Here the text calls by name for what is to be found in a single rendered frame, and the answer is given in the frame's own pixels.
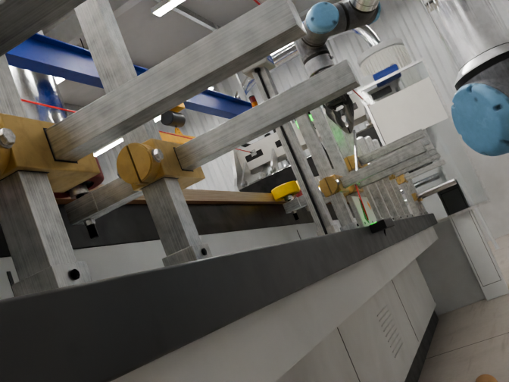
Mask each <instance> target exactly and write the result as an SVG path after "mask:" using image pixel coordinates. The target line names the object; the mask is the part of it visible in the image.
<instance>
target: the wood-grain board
mask: <svg viewBox="0 0 509 382"><path fill-rule="evenodd" d="M101 186H104V184H100V185H98V186H97V187H96V188H94V189H91V190H89V192H91V191H93V190H96V189H98V188H99V187H101ZM182 192H183V195H184V198H185V200H186V204H284V203H286V202H285V200H281V201H278V202H276V201H275V199H274V197H273V194H272V193H250V192H235V191H220V190H205V189H183V190H182ZM55 200H56V202H57V204H58V205H66V204H68V203H70V202H72V201H74V200H75V199H71V197H67V198H62V199H55ZM127 204H147V203H146V200H145V197H144V195H143V196H140V197H139V198H137V199H134V200H133V201H131V202H128V203H127Z"/></svg>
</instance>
